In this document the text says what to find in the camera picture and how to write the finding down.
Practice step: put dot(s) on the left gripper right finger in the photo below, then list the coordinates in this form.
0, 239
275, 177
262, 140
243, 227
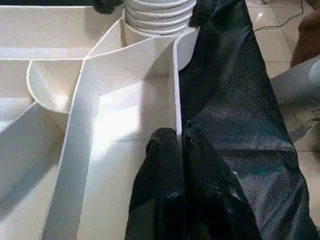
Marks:
212, 200

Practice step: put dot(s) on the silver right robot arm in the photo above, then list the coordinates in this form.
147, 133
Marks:
300, 87

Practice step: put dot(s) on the brown rounded object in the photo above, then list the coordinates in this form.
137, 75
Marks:
307, 40

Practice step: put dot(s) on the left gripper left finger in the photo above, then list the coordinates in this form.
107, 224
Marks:
157, 187

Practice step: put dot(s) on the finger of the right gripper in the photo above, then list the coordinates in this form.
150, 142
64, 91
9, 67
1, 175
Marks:
201, 12
107, 6

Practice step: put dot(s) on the white plastic table leg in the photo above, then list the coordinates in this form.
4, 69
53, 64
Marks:
160, 15

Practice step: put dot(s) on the black glossy mat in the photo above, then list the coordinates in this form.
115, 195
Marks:
237, 112

